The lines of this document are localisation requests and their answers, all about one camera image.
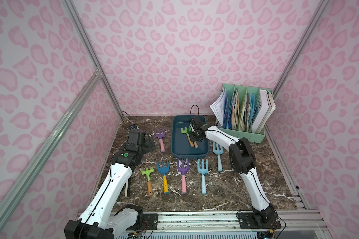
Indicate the green desktop file organizer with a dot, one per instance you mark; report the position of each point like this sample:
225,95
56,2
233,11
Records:
242,126

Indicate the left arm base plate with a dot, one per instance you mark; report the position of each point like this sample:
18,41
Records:
147,220

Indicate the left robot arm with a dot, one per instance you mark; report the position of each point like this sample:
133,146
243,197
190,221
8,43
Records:
95,222

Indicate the lime rake wooden handle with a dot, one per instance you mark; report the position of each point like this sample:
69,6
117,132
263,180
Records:
147,173
185,131

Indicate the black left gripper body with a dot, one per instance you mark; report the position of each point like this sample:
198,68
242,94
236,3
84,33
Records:
148,143

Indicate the green rake wooden handle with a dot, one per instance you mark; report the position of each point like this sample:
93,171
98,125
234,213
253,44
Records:
189,130

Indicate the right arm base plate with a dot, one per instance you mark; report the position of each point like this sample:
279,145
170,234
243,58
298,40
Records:
255,221

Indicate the light blue mesh folder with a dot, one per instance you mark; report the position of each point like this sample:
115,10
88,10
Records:
252,109

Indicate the light blue rake teal handle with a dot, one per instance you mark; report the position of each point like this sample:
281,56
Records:
218,150

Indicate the blue plastic folder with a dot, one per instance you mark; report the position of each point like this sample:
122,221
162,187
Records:
227,109

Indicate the aluminium rail front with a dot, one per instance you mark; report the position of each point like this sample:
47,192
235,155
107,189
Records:
295,225

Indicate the teal plastic storage box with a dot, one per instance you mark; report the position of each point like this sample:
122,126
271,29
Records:
180,147

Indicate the purple rake pink handle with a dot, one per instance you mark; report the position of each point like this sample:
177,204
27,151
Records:
160,133
183,168

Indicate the blue rake yellow handle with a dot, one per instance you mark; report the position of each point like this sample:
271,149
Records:
163,168

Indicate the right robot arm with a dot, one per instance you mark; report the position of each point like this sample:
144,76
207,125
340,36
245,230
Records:
242,161

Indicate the white printed paper stack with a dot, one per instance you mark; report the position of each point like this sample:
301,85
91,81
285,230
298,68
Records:
218,107

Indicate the white binder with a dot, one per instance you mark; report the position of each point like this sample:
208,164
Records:
263,106

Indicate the cream and orange folders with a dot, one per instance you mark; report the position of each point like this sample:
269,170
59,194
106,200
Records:
235,109

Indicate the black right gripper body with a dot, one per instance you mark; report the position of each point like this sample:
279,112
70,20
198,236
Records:
194,131

